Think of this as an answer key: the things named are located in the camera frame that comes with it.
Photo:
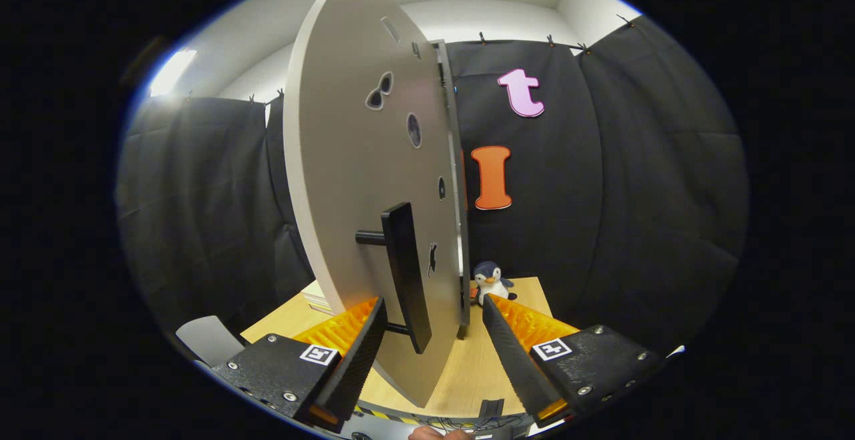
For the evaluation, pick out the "beige shoe cabinet door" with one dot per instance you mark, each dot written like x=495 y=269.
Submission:
x=347 y=159

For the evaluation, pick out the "black table clamp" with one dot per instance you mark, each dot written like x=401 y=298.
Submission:
x=492 y=408

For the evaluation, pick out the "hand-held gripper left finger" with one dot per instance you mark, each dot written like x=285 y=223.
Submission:
x=357 y=360

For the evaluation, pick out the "black backdrop cloth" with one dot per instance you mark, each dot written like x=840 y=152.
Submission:
x=601 y=226

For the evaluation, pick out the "penguin plush toy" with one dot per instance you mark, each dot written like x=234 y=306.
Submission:
x=493 y=283

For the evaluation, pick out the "black yellow striped tape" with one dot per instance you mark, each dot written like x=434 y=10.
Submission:
x=384 y=414

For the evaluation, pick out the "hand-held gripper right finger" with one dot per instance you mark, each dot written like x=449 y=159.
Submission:
x=514 y=360

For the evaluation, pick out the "row of black cloth clips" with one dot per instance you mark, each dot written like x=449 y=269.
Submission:
x=550 y=41

